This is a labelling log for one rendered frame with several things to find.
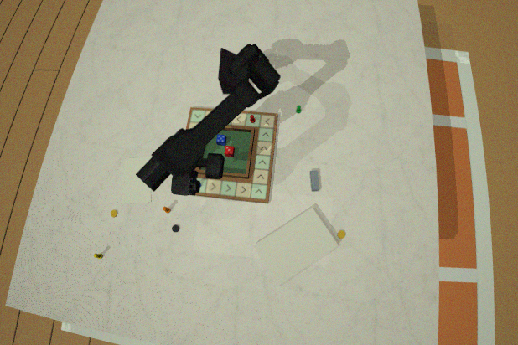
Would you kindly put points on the blue die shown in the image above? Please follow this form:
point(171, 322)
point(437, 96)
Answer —
point(221, 140)

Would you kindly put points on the red die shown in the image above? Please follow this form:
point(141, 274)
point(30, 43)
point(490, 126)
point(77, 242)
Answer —
point(229, 151)

